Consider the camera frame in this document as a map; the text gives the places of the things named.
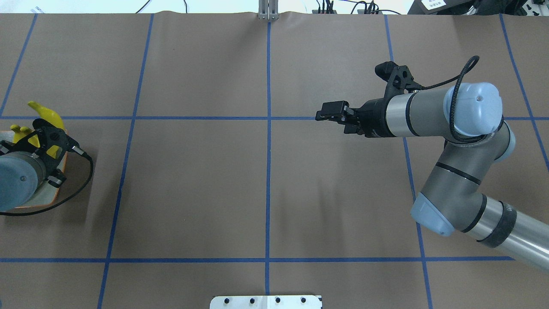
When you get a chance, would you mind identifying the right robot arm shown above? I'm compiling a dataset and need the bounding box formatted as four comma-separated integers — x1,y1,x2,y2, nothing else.
315,82,548,272

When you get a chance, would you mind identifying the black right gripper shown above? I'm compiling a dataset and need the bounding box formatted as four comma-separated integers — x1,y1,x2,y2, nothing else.
315,99,395,138

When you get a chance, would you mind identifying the yellow banana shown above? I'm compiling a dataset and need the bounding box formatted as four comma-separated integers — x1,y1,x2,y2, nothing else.
28,100,66,159
10,124,40,147

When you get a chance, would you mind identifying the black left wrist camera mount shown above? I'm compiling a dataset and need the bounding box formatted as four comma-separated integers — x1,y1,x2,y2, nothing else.
33,118,90,188

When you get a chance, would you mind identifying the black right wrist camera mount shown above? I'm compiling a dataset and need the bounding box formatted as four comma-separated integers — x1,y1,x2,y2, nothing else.
374,61,423,98

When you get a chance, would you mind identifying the aluminium frame post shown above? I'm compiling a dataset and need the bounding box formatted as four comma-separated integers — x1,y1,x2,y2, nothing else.
258,0,280,22

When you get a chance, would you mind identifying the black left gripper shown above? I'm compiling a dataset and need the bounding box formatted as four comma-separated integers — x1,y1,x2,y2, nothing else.
1,135,58,166

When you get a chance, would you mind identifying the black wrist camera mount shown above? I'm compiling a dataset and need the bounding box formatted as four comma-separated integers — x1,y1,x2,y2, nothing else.
33,118,90,188
374,61,423,98

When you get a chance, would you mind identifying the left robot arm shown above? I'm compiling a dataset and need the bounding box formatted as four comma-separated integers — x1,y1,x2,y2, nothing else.
0,131,65,213

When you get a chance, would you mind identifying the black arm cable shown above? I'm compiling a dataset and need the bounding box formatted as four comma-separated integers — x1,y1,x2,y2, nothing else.
414,55,504,143
0,146,94,216

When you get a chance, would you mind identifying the grey square plate orange rim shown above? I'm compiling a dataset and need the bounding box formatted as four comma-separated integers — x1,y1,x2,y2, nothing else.
0,130,67,213

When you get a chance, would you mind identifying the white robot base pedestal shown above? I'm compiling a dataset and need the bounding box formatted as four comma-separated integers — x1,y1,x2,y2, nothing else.
209,295,323,309

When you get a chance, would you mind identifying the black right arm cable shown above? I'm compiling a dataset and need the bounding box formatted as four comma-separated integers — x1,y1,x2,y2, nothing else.
414,55,504,143

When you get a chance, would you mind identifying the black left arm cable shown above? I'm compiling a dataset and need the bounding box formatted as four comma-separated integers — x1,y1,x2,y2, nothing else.
0,146,94,216

